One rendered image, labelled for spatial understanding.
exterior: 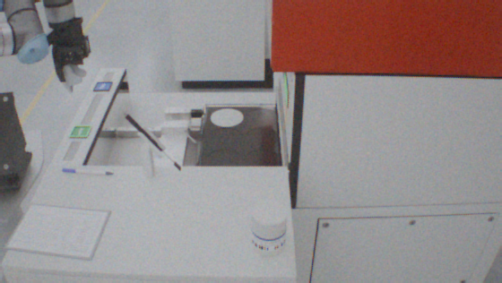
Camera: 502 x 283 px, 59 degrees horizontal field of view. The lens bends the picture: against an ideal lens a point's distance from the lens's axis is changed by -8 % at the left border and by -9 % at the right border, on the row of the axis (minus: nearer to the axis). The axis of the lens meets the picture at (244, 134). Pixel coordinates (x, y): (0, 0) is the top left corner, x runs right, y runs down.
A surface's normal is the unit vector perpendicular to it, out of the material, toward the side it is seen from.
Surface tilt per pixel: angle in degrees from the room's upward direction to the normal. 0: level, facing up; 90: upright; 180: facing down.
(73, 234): 0
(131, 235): 0
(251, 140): 0
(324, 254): 90
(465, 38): 90
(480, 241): 90
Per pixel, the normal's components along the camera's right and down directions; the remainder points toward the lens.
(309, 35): -0.01, 0.58
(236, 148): -0.01, -0.82
